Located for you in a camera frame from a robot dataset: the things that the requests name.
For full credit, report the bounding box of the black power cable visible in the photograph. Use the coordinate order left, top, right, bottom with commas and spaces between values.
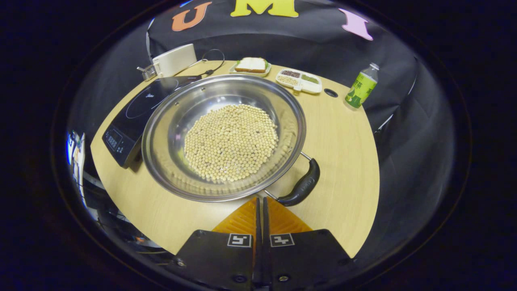
178, 49, 225, 77

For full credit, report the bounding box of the pile of soybeans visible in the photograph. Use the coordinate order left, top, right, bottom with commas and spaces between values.
184, 104, 279, 183

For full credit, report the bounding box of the small sandwich plate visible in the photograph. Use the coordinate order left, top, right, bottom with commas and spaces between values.
229, 59, 272, 77

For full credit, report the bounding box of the stainless steel pot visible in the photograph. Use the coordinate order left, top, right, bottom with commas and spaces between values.
141, 74, 321, 207

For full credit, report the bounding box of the small metal wire rack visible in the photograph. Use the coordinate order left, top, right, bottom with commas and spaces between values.
137, 65, 157, 81

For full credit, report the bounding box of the white box appliance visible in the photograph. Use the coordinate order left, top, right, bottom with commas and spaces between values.
152, 44, 198, 78

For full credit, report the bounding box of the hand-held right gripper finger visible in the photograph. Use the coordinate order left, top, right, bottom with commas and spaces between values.
263, 197, 352, 288
174, 197, 261, 291

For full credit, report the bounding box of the green label drink bottle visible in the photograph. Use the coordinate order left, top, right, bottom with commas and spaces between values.
345, 63, 380, 109

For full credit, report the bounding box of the white divided bean dish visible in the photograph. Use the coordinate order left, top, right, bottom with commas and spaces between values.
275, 68, 323, 95

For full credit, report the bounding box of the black induction cooktop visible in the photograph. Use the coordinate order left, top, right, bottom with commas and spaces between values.
102, 75, 202, 169

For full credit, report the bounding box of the white bread sandwich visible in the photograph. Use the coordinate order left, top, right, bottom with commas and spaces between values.
235, 57, 267, 74

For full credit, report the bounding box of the black backdrop cloth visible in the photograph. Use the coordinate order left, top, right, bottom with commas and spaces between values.
65, 0, 457, 259

